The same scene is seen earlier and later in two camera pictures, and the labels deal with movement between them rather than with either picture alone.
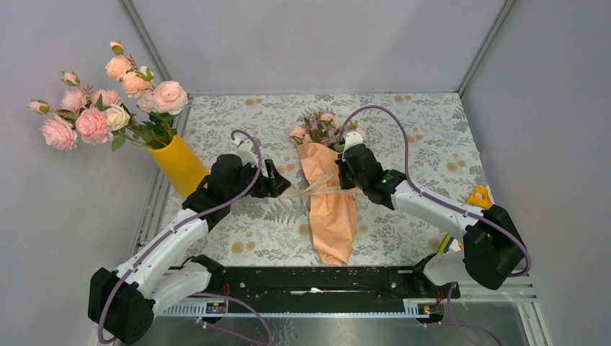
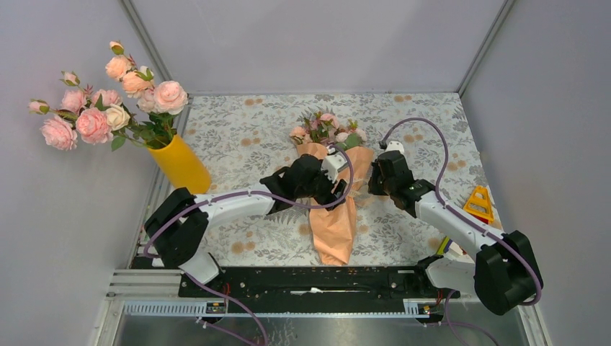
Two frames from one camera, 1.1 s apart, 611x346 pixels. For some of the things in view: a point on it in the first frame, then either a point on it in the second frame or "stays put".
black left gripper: [271, 186] -> [328, 196]
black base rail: [327, 290] stays put
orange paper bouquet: [333, 210] stays put
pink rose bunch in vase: [147, 118] stays put
